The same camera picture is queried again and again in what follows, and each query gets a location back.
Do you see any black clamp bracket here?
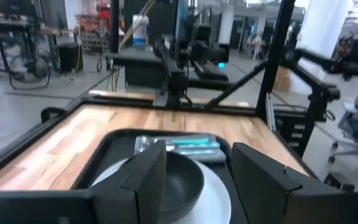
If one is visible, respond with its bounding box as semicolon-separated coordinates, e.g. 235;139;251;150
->
40;106;68;124

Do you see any blue-grey cloth napkin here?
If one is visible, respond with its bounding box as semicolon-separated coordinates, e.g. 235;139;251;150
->
134;133;227;164

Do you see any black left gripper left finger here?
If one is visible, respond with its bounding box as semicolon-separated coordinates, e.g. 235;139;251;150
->
90;139;168;224

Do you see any shelf with red boxes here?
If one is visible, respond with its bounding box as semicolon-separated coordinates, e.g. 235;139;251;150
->
76;0;111;54

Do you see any black bowl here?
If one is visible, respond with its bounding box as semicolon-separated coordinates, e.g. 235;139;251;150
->
157;151;205;224

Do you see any black floor fan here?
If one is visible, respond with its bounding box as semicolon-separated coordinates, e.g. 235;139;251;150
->
9;52;52;91

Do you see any teal-handled clear plastic cutlery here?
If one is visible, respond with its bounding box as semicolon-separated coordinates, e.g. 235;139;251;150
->
134;134;213;147

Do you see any black serving tray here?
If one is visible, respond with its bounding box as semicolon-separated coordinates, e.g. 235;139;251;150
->
73;128;250;224

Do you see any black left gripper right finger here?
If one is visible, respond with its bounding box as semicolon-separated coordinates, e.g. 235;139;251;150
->
231;142;343;224

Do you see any white round column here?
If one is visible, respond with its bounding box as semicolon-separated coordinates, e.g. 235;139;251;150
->
218;4;236;46

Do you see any white square column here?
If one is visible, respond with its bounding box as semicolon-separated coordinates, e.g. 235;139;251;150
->
295;0;351;74

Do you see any black equipment table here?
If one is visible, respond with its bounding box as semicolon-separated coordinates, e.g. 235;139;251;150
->
106;46;167;91

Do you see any black desk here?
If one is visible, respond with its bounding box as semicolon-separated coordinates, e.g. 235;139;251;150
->
0;20;77;74

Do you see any black waste bin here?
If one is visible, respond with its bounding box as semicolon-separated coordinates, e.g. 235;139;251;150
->
57;42;84;74

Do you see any white blue container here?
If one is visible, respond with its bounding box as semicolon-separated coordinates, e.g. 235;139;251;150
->
132;14;150;49

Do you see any black aluminium table frame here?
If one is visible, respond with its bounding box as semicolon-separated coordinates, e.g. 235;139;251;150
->
0;0;319;184

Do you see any white plate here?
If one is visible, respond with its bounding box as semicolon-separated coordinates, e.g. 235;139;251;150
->
91;157;232;224

